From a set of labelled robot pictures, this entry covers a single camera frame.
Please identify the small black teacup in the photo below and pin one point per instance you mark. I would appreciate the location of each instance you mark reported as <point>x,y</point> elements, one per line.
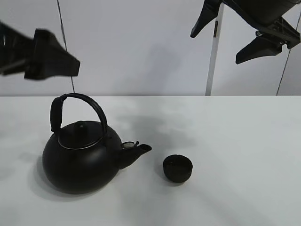
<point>177,168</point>

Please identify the white vertical post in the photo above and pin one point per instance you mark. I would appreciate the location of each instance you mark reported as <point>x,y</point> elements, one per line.
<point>214,50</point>

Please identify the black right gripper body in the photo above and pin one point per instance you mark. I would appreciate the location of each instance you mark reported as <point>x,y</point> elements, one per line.
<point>267,17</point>

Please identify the black cast iron teapot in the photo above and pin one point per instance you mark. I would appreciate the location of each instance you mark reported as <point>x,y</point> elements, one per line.
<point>84,156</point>

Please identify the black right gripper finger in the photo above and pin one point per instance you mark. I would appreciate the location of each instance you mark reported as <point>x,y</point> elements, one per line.
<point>259,47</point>
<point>208,13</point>

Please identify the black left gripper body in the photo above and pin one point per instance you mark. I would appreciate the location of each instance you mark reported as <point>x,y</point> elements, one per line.
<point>15,51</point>

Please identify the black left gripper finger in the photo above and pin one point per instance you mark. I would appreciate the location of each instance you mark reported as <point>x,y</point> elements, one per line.
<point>49,59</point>

